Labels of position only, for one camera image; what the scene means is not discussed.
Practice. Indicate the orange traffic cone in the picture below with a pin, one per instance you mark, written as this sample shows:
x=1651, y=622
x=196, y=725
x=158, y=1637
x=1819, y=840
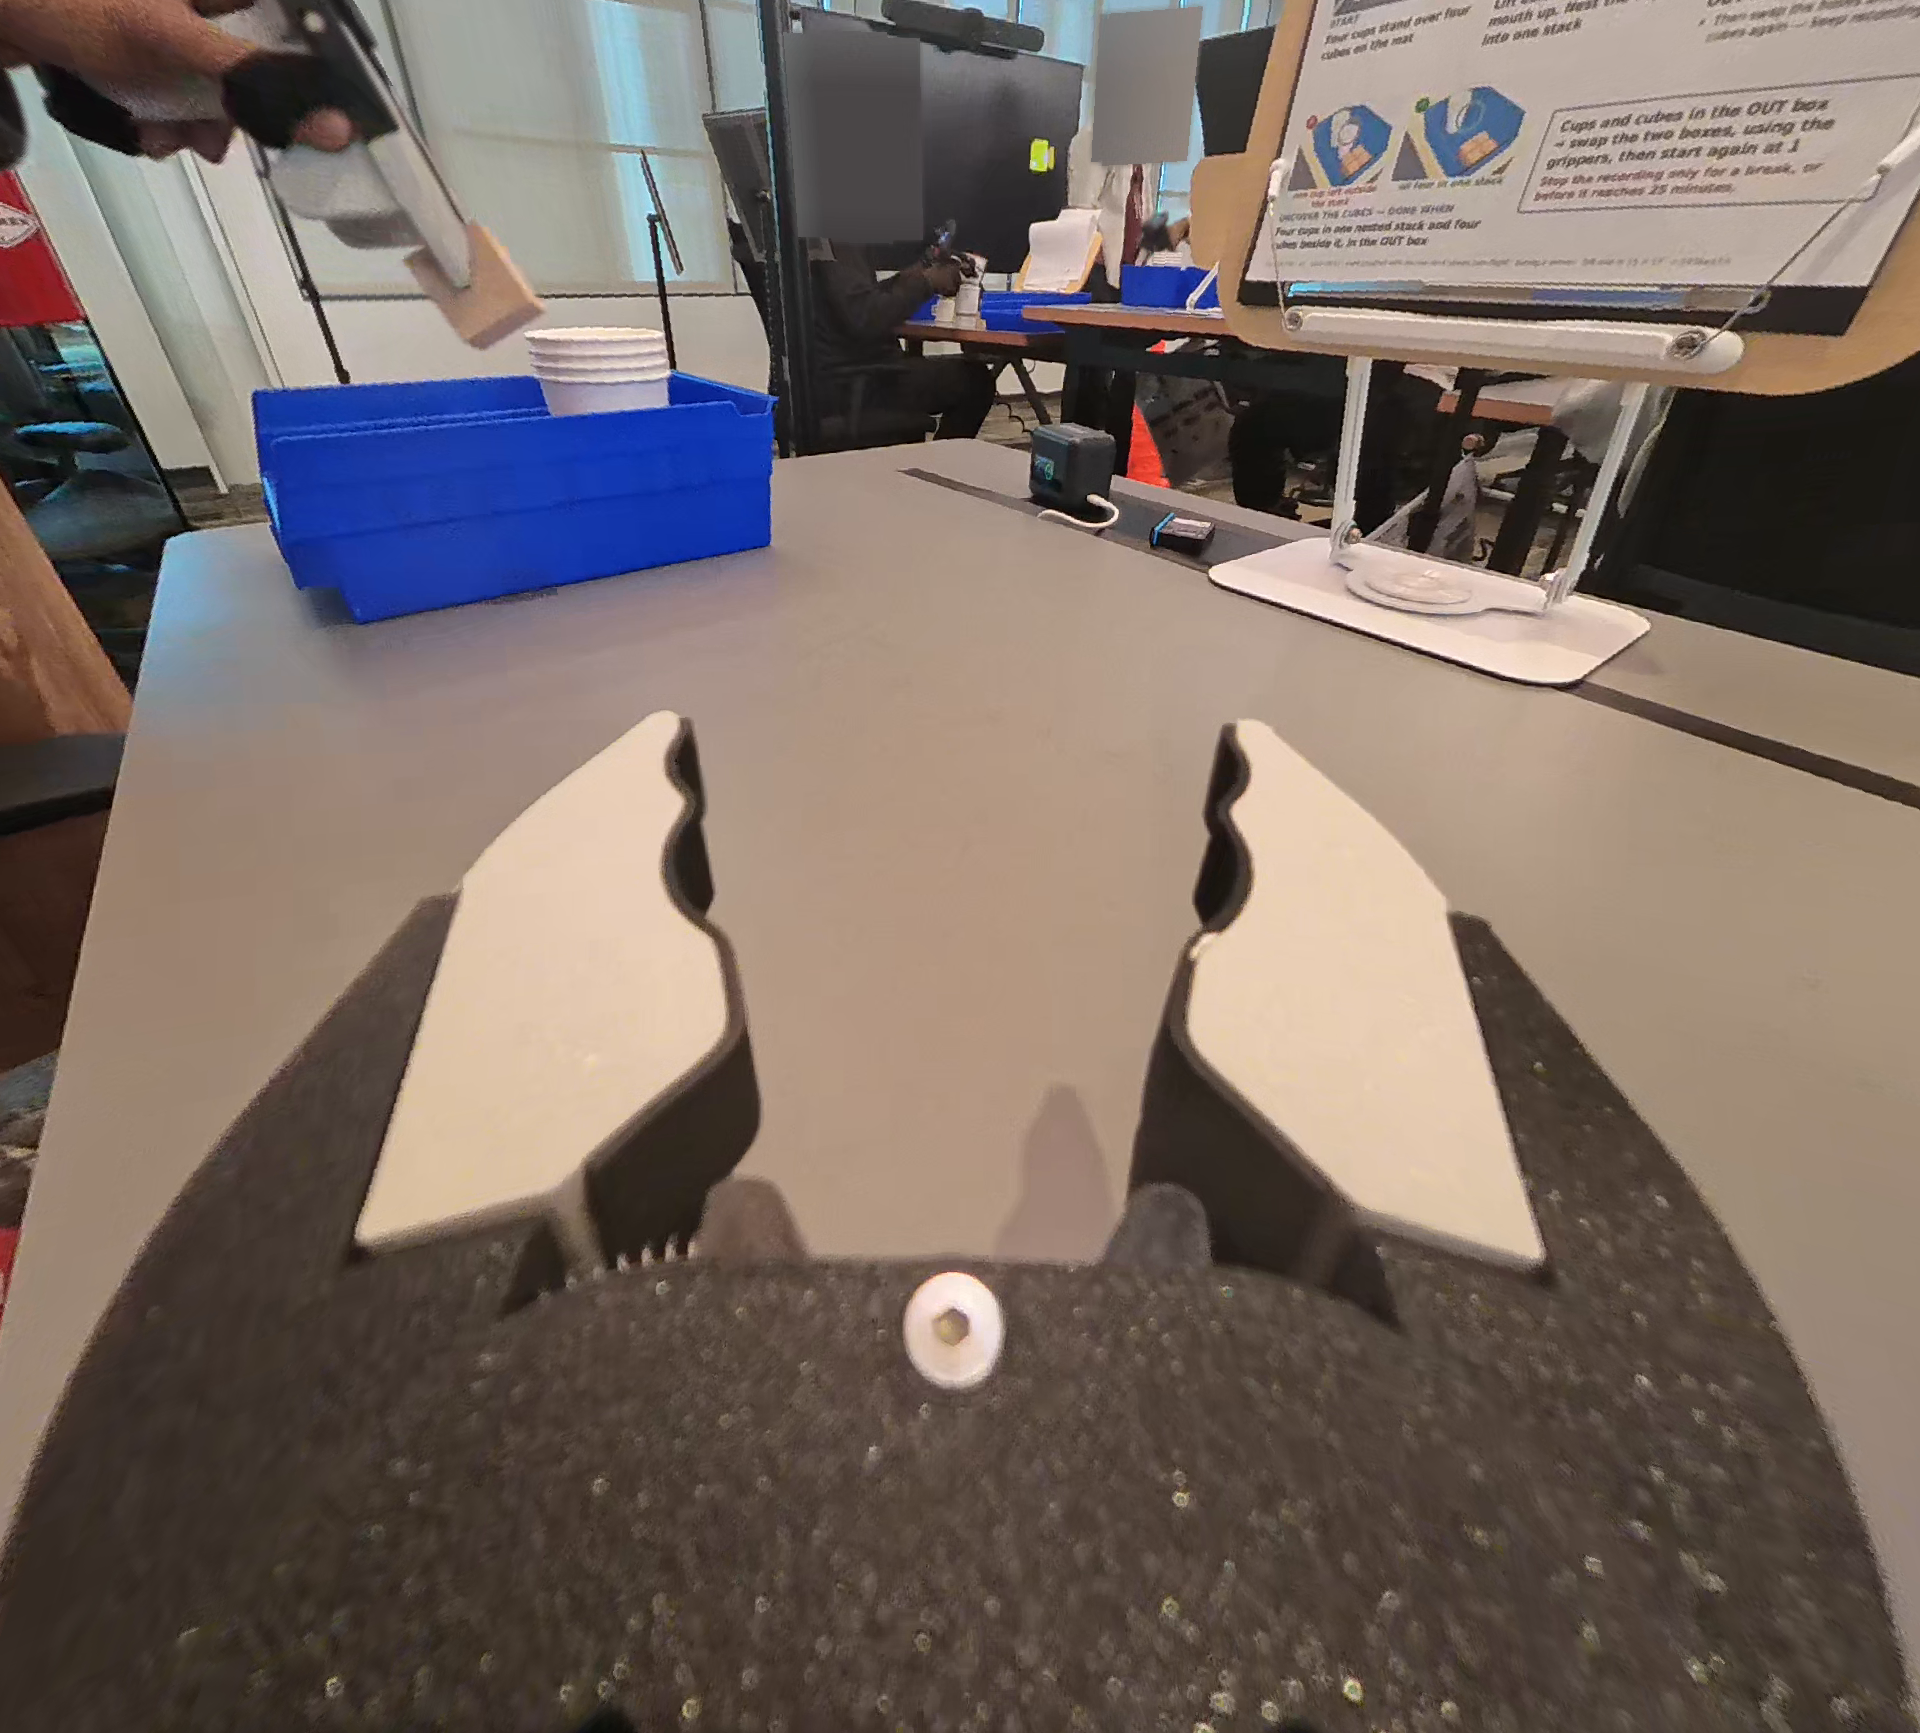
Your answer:
x=1149, y=452

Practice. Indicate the wooden cube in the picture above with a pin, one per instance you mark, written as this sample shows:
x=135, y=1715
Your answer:
x=494, y=292

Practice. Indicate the white paper stack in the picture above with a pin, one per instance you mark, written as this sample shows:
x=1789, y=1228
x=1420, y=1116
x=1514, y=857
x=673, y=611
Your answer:
x=1062, y=253

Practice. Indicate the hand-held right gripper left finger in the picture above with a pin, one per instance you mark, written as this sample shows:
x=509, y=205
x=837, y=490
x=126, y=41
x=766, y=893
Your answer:
x=554, y=1013

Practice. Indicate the black monitor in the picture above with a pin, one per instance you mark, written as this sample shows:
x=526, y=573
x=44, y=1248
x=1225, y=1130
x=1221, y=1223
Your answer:
x=991, y=159
x=1232, y=90

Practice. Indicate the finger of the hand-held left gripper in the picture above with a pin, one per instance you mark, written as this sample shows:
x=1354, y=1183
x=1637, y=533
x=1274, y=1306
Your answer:
x=345, y=196
x=429, y=227

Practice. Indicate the black battery charger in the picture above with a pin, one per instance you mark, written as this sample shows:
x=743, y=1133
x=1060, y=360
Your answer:
x=1073, y=468

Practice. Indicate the white instruction sheet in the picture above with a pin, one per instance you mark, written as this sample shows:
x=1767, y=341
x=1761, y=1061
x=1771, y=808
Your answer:
x=1620, y=39

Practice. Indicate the black webcam bar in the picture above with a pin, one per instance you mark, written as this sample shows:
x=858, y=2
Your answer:
x=961, y=22

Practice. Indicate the black office chair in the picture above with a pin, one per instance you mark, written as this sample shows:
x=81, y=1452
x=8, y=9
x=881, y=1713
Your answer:
x=61, y=782

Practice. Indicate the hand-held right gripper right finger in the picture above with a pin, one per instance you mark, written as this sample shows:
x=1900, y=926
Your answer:
x=1350, y=1043

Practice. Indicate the blue plastic bin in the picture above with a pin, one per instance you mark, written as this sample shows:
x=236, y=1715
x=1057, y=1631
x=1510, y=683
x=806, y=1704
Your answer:
x=525, y=490

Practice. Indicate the red fire extinguisher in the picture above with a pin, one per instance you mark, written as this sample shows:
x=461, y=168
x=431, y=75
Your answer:
x=30, y=248

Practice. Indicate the small black battery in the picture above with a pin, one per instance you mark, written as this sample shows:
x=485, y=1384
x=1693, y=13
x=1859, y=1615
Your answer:
x=1182, y=533

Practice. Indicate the wooden pillar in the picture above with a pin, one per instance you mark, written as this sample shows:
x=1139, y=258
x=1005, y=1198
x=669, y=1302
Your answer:
x=61, y=653

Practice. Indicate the wooden-top desk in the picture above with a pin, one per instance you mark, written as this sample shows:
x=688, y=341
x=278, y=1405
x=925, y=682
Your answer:
x=1141, y=323

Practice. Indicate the white paper cup green band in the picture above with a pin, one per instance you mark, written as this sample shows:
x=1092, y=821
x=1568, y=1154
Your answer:
x=597, y=378
x=601, y=399
x=597, y=362
x=597, y=338

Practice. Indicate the blue plastic tray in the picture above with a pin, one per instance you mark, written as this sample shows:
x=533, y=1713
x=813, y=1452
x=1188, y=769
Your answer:
x=1021, y=311
x=1170, y=287

